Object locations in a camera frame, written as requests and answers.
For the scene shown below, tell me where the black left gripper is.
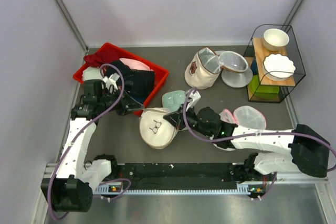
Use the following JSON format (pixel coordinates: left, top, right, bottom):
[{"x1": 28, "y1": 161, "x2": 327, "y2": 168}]
[{"x1": 97, "y1": 86, "x2": 143, "y2": 115}]

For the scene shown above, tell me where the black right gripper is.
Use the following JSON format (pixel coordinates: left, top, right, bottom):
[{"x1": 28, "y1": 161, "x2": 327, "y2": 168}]
[{"x1": 165, "y1": 101, "x2": 214, "y2": 137}]

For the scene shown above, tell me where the white mesh bra laundry bag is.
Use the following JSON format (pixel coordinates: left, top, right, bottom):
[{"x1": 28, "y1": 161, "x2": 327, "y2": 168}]
[{"x1": 139, "y1": 108, "x2": 178, "y2": 150}]

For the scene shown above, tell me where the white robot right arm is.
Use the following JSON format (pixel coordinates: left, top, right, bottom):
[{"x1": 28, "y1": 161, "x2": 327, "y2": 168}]
[{"x1": 163, "y1": 107, "x2": 330, "y2": 180}]

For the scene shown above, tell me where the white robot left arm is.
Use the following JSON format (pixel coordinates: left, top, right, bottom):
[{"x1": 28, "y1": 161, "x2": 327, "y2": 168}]
[{"x1": 41, "y1": 78, "x2": 144, "y2": 213}]

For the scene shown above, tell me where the cream bear laundry bag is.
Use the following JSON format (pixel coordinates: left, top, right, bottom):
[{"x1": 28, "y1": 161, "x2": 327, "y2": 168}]
[{"x1": 184, "y1": 47, "x2": 222, "y2": 90}]

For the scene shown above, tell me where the white pink-trimmed mesh bag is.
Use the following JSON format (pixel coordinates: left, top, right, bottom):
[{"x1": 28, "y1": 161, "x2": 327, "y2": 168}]
[{"x1": 219, "y1": 105, "x2": 267, "y2": 130}]

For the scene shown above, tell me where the light green ceramic tray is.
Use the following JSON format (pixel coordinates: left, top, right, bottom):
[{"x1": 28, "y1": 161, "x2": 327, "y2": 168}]
[{"x1": 162, "y1": 90, "x2": 186, "y2": 112}]

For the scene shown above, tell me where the dark blue garment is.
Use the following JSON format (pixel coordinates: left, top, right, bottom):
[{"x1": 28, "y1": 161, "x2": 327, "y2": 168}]
[{"x1": 110, "y1": 60, "x2": 155, "y2": 103}]

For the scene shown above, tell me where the pink garment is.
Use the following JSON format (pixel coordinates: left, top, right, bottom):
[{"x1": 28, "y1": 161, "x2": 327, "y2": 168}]
[{"x1": 119, "y1": 58, "x2": 152, "y2": 71}]

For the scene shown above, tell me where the red plastic bin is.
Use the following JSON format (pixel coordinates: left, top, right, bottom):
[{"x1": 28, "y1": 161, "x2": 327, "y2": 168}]
[{"x1": 73, "y1": 42, "x2": 169, "y2": 107}]

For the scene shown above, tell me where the red garment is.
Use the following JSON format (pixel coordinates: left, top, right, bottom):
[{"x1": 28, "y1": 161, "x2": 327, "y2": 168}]
[{"x1": 83, "y1": 50, "x2": 120, "y2": 68}]

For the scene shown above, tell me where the green container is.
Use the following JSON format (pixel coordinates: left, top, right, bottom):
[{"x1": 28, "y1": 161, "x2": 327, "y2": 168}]
[{"x1": 248, "y1": 75, "x2": 279, "y2": 100}]

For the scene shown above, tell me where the teal item behind rack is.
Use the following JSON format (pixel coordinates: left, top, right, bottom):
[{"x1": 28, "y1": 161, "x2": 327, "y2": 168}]
[{"x1": 250, "y1": 59, "x2": 258, "y2": 75}]

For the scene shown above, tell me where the wooden shelf board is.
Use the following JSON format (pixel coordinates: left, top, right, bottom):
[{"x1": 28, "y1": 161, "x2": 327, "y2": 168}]
[{"x1": 253, "y1": 38, "x2": 296, "y2": 87}]

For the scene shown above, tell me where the white scalloped bowl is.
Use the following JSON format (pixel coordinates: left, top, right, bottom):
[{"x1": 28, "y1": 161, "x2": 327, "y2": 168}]
[{"x1": 262, "y1": 54, "x2": 296, "y2": 81}]

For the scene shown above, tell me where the white round bowl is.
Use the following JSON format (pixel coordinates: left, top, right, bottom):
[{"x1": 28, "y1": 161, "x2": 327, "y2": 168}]
[{"x1": 262, "y1": 28, "x2": 289, "y2": 51}]

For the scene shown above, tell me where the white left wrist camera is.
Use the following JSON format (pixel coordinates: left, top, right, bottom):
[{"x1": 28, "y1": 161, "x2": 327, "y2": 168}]
[{"x1": 102, "y1": 73, "x2": 120, "y2": 89}]

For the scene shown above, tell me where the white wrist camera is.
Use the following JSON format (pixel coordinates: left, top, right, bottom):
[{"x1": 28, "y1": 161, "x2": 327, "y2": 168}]
[
  {"x1": 185, "y1": 88, "x2": 201, "y2": 110},
  {"x1": 102, "y1": 73, "x2": 120, "y2": 89}
]

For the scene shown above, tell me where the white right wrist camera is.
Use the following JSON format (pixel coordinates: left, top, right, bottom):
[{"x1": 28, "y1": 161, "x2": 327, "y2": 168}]
[{"x1": 185, "y1": 88, "x2": 201, "y2": 110}]

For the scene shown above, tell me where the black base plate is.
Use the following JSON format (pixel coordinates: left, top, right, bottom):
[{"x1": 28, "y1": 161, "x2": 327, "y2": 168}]
[{"x1": 118, "y1": 163, "x2": 250, "y2": 189}]

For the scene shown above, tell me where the grey slotted cable duct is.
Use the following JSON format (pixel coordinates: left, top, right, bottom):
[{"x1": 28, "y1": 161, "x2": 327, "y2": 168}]
[{"x1": 93, "y1": 183, "x2": 270, "y2": 197}]

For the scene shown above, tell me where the black wire shelf rack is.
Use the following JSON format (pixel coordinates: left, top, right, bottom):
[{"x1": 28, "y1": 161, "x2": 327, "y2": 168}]
[{"x1": 244, "y1": 24, "x2": 306, "y2": 103}]

